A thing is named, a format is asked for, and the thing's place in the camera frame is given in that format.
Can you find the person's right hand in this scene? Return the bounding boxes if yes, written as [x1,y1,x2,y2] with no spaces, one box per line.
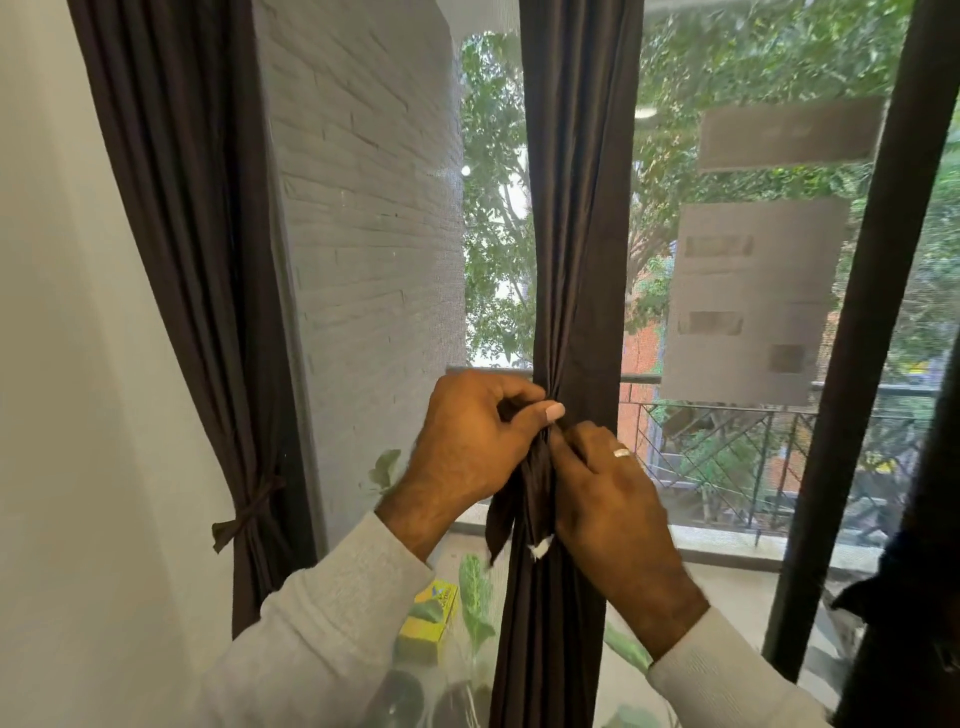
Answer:
[547,421,710,661]

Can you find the person's left hand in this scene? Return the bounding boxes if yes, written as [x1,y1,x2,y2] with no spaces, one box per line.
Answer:
[374,369,566,562]

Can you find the dark brown curtain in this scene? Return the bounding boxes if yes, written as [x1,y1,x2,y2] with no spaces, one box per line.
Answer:
[487,0,646,728]
[67,0,321,640]
[830,344,960,728]

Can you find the person's right forearm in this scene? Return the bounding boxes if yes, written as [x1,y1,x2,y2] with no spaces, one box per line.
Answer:
[646,607,832,728]

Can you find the person's left forearm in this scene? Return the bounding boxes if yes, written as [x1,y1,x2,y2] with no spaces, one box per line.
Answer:
[193,512,436,728]

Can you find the black metal balcony railing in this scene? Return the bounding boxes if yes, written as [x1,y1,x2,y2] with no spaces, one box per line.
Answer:
[446,365,944,550]

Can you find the yellow cardboard box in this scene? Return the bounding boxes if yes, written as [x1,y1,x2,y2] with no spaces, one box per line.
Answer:
[395,578,461,667]

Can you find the orange brick building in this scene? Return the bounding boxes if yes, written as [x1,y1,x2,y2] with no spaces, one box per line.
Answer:
[618,314,838,493]

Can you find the large grey paper notice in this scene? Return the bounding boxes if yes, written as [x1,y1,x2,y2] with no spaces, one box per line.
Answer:
[659,197,853,408]

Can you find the small grey paper notice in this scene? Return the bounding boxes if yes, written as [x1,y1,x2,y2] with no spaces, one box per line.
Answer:
[696,95,889,175]

